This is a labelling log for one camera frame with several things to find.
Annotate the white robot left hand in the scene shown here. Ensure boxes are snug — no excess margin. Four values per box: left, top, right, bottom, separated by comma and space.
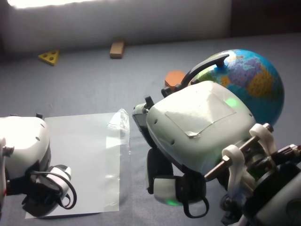
0, 113, 72, 218

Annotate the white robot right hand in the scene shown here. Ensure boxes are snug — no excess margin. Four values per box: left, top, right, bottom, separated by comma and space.
132, 80, 257, 208

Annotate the blue globe with black arc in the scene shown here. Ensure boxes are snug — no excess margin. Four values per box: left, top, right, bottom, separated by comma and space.
180, 48, 285, 129

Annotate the orange round block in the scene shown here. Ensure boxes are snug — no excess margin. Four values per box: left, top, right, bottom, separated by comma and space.
164, 70, 185, 91

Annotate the white paper sheet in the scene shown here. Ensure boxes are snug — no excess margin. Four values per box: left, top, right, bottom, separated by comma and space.
24, 112, 122, 219

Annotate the yellow triangle block with holes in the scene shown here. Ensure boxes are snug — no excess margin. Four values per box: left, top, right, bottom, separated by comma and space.
38, 49, 60, 66

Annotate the grey table cloth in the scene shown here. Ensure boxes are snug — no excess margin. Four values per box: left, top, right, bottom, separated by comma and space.
0, 32, 301, 226

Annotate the tan wooden rectangular block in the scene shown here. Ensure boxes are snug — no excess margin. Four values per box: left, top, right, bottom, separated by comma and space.
109, 39, 126, 60

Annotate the white backdrop curtain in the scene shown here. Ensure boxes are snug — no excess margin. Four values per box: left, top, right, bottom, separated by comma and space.
0, 0, 233, 57

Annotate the black left thumb cable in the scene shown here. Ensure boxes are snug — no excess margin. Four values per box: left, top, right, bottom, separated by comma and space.
56, 178, 78, 210

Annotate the black thumb cable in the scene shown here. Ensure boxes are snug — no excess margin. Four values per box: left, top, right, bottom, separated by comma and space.
183, 196, 210, 218
56, 178, 78, 210

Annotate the black right thumb cable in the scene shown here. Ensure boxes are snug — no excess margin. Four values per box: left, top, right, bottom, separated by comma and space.
183, 196, 210, 218

